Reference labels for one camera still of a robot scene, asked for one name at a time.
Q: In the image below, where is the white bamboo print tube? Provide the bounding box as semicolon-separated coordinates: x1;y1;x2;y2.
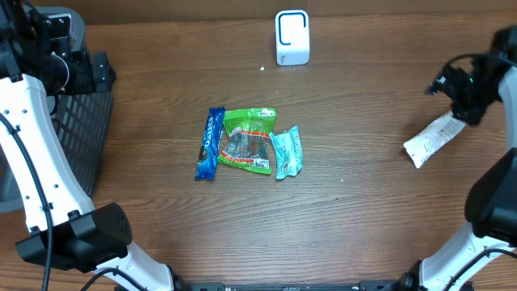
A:
403;111;467;169

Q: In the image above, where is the blue Oreo cookie pack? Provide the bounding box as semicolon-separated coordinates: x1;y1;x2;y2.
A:
195;107;225;180

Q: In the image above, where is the mint green wipes pack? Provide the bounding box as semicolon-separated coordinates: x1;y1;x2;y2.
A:
270;125;304;180

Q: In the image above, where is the green snack bag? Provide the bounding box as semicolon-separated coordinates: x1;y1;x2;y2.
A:
218;108;276;175

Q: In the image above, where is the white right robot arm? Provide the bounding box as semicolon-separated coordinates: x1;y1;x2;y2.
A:
386;26;516;290

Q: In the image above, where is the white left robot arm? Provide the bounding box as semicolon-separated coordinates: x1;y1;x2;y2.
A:
1;0;183;290

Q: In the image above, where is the white barcode scanner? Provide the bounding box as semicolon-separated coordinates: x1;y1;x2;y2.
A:
275;10;310;66

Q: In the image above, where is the dark grey plastic basket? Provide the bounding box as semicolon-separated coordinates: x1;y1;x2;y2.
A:
0;5;116;213

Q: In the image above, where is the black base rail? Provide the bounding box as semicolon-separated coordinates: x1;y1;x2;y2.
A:
187;280;399;291

